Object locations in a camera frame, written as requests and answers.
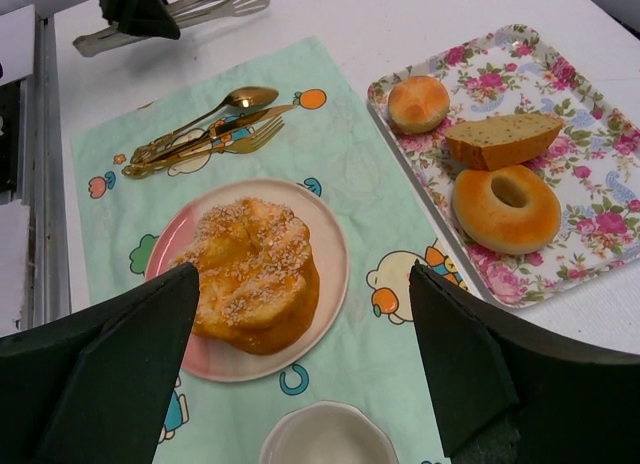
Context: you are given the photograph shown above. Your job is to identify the gold fork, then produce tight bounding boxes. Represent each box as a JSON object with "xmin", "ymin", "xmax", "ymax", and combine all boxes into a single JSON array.
[{"xmin": 121, "ymin": 117, "xmax": 285, "ymax": 179}]

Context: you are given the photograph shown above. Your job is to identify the small round bread roll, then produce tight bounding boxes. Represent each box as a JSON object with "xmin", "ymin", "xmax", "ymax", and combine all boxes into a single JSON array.
[{"xmin": 388, "ymin": 76, "xmax": 450, "ymax": 134}]

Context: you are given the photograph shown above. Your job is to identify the mint cartoon placemat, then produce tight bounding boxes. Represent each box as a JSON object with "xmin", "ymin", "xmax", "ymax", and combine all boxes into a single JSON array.
[{"xmin": 71, "ymin": 38, "xmax": 445, "ymax": 463}]

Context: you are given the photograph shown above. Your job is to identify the sugar-topped orange bun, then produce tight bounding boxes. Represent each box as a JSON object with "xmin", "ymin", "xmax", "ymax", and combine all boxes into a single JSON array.
[{"xmin": 171, "ymin": 197, "xmax": 320, "ymax": 355}]

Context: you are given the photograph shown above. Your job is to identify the dark green mug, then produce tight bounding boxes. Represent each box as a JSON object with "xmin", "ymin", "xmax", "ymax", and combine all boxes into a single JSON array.
[{"xmin": 259, "ymin": 400, "xmax": 398, "ymax": 464}]

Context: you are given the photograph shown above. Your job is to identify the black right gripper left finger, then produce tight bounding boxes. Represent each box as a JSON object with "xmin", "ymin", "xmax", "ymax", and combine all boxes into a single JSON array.
[{"xmin": 1, "ymin": 263, "xmax": 199, "ymax": 463}]

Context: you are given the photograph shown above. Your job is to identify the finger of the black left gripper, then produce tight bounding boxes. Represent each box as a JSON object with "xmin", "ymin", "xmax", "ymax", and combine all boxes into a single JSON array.
[{"xmin": 99, "ymin": 0, "xmax": 181, "ymax": 40}]

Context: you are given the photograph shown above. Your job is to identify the gold spoon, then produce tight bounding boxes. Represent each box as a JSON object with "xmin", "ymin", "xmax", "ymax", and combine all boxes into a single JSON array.
[{"xmin": 130, "ymin": 86, "xmax": 279, "ymax": 164}]

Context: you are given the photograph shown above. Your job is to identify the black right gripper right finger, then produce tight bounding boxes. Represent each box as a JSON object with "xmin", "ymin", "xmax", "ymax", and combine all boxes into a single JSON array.
[{"xmin": 409, "ymin": 264, "xmax": 639, "ymax": 463}]

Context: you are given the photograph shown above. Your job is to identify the aluminium frame rail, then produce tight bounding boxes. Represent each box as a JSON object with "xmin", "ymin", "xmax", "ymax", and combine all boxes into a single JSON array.
[{"xmin": 1, "ymin": 5, "xmax": 71, "ymax": 335}]

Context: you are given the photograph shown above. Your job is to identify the floral rectangular tray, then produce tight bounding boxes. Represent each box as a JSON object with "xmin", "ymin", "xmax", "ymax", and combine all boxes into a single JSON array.
[{"xmin": 368, "ymin": 24, "xmax": 639, "ymax": 307}]

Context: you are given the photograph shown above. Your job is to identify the gold knife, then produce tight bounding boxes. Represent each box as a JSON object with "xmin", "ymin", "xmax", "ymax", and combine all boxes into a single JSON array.
[{"xmin": 130, "ymin": 104, "xmax": 297, "ymax": 165}]

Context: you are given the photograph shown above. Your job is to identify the metal serving tongs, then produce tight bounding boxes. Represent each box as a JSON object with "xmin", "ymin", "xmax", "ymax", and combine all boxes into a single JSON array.
[{"xmin": 73, "ymin": 0, "xmax": 270, "ymax": 57}]

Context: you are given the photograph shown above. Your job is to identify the sliced bread loaf piece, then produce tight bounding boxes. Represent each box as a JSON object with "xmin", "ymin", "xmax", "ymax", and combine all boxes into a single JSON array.
[{"xmin": 444, "ymin": 113, "xmax": 564, "ymax": 171}]

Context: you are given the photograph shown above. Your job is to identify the pink and cream plate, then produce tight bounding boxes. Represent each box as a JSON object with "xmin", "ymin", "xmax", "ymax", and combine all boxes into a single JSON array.
[{"xmin": 145, "ymin": 178, "xmax": 350, "ymax": 382}]

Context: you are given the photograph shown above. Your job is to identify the golden bagel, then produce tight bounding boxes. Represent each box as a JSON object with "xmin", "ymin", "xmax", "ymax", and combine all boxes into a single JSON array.
[{"xmin": 452, "ymin": 165, "xmax": 561, "ymax": 255}]

